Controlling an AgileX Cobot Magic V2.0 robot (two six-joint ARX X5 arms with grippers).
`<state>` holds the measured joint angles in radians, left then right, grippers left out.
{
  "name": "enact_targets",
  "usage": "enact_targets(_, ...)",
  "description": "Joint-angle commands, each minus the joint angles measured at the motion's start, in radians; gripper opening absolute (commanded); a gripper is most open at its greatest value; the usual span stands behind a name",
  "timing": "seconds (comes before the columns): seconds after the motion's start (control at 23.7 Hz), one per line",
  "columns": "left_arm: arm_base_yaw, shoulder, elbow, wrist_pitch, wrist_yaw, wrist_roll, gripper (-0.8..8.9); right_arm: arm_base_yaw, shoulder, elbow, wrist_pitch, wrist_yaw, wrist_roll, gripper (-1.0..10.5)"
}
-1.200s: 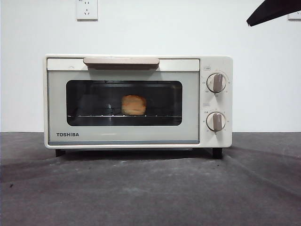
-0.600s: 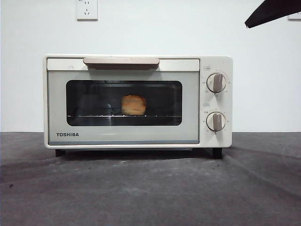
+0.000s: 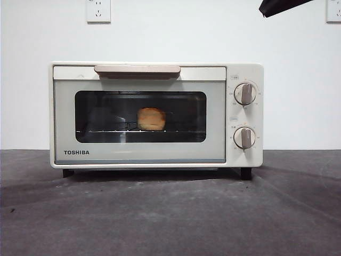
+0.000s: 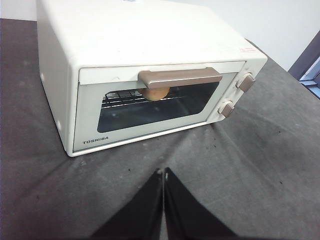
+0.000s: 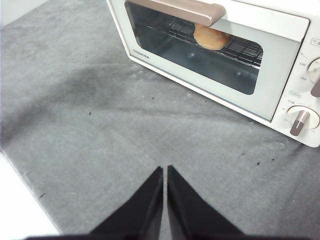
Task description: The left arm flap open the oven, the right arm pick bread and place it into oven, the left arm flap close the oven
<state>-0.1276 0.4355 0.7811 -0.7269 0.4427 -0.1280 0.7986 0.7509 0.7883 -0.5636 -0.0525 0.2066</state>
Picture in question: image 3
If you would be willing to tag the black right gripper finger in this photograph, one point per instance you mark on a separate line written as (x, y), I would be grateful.
(279, 6)

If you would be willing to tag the golden brown bread loaf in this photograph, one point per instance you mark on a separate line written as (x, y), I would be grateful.
(151, 119)

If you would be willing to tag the beige oven temperature knob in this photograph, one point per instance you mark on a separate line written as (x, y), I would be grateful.
(245, 94)

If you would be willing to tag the white Toshiba toaster oven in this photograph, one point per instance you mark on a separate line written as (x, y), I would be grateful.
(259, 120)

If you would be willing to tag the beige oven timer knob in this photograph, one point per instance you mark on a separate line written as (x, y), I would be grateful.
(244, 137)

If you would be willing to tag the white wall socket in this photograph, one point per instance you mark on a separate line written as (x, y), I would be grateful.
(334, 10)
(98, 12)

